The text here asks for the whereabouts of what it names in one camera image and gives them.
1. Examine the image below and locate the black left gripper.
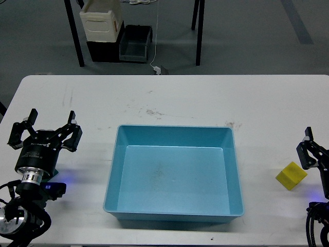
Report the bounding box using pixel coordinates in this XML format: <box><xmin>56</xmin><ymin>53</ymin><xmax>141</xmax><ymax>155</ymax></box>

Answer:
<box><xmin>7</xmin><ymin>109</ymin><xmax>83</xmax><ymax>178</ymax></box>

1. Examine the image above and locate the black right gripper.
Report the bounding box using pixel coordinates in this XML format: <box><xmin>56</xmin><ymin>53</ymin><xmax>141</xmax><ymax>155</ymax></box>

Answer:
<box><xmin>296</xmin><ymin>127</ymin><xmax>328</xmax><ymax>199</ymax></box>

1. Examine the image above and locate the yellow block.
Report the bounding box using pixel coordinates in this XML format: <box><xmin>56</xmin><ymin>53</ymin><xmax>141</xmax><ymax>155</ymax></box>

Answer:
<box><xmin>276</xmin><ymin>162</ymin><xmax>307</xmax><ymax>190</ymax></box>

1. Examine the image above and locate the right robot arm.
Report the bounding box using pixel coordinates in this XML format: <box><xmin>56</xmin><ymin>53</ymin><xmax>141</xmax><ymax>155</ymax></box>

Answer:
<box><xmin>296</xmin><ymin>127</ymin><xmax>328</xmax><ymax>246</ymax></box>

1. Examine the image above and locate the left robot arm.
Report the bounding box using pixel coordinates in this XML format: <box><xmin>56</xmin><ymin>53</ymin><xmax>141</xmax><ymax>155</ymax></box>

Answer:
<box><xmin>1</xmin><ymin>109</ymin><xmax>82</xmax><ymax>246</ymax></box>

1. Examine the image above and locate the light blue plastic box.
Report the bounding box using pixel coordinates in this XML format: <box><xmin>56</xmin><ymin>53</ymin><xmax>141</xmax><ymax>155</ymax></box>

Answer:
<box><xmin>103</xmin><ymin>125</ymin><xmax>245</xmax><ymax>223</ymax></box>

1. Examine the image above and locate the black table leg left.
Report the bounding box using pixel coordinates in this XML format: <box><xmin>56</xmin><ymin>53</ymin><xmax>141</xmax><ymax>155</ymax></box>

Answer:
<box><xmin>64</xmin><ymin>0</ymin><xmax>85</xmax><ymax>67</ymax></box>

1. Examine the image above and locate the black table leg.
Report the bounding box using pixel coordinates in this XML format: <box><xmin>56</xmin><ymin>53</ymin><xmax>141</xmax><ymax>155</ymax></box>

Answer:
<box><xmin>191</xmin><ymin>0</ymin><xmax>205</xmax><ymax>66</ymax></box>
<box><xmin>64</xmin><ymin>0</ymin><xmax>85</xmax><ymax>67</ymax></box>

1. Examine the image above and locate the black crate under cream crate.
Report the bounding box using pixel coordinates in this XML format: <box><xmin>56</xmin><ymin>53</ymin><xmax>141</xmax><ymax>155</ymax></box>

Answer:
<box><xmin>86</xmin><ymin>24</ymin><xmax>125</xmax><ymax>63</ymax></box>

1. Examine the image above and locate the dark grey storage bin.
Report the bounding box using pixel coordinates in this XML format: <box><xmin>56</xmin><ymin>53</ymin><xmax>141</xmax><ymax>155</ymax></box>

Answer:
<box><xmin>119</xmin><ymin>25</ymin><xmax>153</xmax><ymax>63</ymax></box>

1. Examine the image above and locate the cream plastic crate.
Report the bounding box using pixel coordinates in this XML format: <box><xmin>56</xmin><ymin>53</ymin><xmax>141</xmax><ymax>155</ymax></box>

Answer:
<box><xmin>80</xmin><ymin>0</ymin><xmax>123</xmax><ymax>43</ymax></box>

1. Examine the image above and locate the white power adapter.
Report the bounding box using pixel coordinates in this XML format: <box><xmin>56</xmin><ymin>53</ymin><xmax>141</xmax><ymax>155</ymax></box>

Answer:
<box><xmin>153</xmin><ymin>66</ymin><xmax>161</xmax><ymax>75</ymax></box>

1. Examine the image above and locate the black table leg right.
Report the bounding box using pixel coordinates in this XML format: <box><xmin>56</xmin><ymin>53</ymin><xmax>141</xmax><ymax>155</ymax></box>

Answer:
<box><xmin>191</xmin><ymin>0</ymin><xmax>205</xmax><ymax>66</ymax></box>

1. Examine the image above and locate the white hanging cable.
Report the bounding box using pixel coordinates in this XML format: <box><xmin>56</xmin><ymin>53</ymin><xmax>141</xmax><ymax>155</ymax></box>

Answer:
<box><xmin>150</xmin><ymin>0</ymin><xmax>159</xmax><ymax>68</ymax></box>

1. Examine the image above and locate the white cable bundle on floor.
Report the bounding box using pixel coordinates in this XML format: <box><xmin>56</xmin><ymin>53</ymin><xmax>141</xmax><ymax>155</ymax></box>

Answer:
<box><xmin>120</xmin><ymin>0</ymin><xmax>156</xmax><ymax>6</ymax></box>

